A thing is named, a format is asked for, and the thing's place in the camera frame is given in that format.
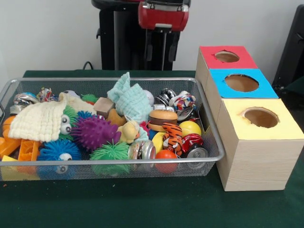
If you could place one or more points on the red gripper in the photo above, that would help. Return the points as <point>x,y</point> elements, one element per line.
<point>164,16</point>

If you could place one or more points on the orange striped tiger plush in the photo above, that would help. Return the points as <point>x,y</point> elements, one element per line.
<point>172,133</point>

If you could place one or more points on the shallow silver mesh bin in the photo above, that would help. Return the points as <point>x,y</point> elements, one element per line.
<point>166,80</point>

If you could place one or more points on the wooden box with three holes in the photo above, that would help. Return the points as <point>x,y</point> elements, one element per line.
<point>259,161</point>

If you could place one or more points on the mint green cloth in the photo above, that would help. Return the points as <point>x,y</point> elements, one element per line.
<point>130,102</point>

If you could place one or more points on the toy hamburger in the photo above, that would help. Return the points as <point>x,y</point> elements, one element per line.
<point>164,117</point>

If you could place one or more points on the yellow ball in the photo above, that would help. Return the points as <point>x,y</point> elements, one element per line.
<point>191,128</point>

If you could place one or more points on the yellow plush duck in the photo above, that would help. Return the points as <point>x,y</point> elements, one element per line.
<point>128,133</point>

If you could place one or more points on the crushed red can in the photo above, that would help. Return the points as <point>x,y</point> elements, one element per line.
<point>192,140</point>

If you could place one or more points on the orange red ball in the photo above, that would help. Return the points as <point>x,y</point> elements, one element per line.
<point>166,155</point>

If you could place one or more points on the purple spiky rubber toy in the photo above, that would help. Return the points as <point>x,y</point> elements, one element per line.
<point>95,133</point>

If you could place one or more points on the black stand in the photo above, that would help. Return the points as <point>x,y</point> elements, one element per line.
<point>292,47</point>

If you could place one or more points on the dark green tablecloth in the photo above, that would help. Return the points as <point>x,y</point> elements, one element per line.
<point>142,204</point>
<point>297,86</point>

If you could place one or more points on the cream knitted cloth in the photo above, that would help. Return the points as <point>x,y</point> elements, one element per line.
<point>35,121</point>

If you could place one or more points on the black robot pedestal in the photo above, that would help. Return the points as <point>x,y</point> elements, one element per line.
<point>130,47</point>

